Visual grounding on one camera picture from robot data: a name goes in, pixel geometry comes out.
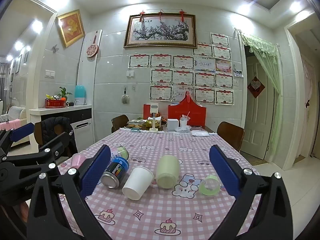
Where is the white and black sideboard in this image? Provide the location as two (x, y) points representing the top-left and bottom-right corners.
(29, 104), (93, 160)

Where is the framed red and gold picture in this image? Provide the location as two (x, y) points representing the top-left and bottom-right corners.
(56, 9), (86, 48)

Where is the light sofa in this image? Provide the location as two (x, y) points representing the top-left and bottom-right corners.
(0, 106), (27, 130)

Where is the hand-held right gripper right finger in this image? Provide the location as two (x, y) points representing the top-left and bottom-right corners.
(209, 144), (295, 240)

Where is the round red hanging ornament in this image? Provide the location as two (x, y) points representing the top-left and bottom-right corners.
(86, 30), (99, 58)

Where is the dark wall picture frame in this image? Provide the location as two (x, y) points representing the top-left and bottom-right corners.
(15, 54), (23, 74)

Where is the food tray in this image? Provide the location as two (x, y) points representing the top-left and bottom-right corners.
(127, 119), (146, 130)

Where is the white square box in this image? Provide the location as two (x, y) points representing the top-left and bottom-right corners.
(167, 118), (179, 131)

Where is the red paper bag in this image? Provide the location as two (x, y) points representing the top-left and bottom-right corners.
(168, 91), (208, 127)

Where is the white paper cup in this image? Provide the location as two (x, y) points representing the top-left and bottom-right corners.
(122, 166), (155, 201)

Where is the pink cloth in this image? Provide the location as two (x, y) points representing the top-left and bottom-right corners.
(0, 119), (21, 131)

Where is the white device on stand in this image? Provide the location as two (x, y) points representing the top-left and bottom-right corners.
(149, 103), (161, 132)

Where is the clear green plastic cup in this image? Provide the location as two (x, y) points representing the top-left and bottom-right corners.
(199, 174), (221, 196)

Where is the group of award certificates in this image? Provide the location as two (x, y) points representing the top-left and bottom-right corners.
(128, 32), (235, 106)

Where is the potted green plant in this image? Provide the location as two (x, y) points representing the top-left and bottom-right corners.
(58, 87), (73, 103)

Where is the blue metal can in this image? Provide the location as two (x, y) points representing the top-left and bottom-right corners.
(100, 156), (130, 189)

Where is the pink checked tablecloth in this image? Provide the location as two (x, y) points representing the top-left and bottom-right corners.
(56, 127), (272, 240)

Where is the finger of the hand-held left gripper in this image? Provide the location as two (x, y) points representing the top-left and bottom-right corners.
(0, 122), (35, 155)
(0, 134), (72, 178)

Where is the plastic cup with straws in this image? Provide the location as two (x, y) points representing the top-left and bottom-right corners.
(179, 111), (191, 129)

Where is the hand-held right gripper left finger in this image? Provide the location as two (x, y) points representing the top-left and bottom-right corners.
(26, 144), (113, 240)

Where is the green lace curtain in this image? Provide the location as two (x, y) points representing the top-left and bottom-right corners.
(240, 33), (284, 171)

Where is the black jacket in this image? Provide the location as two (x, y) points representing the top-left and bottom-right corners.
(39, 117), (78, 160)

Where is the teal humidifier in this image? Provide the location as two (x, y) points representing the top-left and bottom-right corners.
(74, 84), (87, 105)

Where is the pale yellow plastic cup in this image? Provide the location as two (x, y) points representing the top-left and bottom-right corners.
(156, 154), (181, 190)

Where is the red tray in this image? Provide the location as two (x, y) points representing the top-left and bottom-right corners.
(45, 98), (67, 109)

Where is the hanging grey brush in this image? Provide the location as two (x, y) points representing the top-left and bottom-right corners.
(121, 86), (130, 104)

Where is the brown wooden chair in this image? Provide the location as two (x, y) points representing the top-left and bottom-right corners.
(34, 120), (73, 160)
(216, 121), (245, 153)
(111, 114), (130, 133)

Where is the red diamond door decoration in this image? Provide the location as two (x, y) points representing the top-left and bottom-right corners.
(247, 76), (266, 99)

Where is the framed plum blossom painting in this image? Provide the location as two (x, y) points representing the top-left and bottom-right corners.
(123, 14), (198, 49)

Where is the white panel door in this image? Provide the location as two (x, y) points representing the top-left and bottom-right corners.
(241, 54), (272, 159)

